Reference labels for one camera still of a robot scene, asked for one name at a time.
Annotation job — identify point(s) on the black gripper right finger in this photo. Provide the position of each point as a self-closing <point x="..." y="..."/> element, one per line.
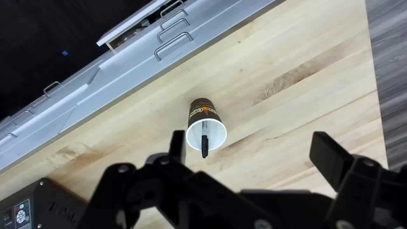
<point x="368" y="196"/>

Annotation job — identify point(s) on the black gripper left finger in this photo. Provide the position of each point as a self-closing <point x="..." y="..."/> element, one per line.
<point x="186" y="199"/>

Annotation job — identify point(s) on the black grey marker pen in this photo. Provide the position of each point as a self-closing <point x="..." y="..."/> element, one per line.
<point x="205" y="141"/>

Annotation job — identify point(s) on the black robot base control box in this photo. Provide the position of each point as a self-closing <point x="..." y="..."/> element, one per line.
<point x="42" y="205"/>

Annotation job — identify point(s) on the brown white paper cup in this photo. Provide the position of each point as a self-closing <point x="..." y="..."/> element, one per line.
<point x="204" y="120"/>

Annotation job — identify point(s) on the grey metal cabinet with handles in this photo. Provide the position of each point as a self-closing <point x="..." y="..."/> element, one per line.
<point x="148" y="43"/>

